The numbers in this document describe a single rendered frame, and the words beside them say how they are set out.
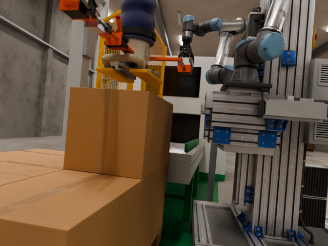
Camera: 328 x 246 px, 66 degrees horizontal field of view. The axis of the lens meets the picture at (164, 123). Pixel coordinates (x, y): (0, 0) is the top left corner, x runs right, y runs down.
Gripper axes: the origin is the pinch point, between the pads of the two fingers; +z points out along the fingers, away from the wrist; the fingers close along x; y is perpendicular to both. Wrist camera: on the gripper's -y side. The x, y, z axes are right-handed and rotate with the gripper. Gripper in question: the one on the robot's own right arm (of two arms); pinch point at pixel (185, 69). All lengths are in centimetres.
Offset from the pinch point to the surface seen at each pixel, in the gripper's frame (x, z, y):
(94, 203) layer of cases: -8, 64, 100
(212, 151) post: 21, 58, -64
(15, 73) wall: -618, -88, -510
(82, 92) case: -39, 27, 60
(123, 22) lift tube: -30, -16, 40
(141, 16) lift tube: -20.4, -19.5, 38.6
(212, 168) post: 22, 73, -64
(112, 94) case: -24, 27, 60
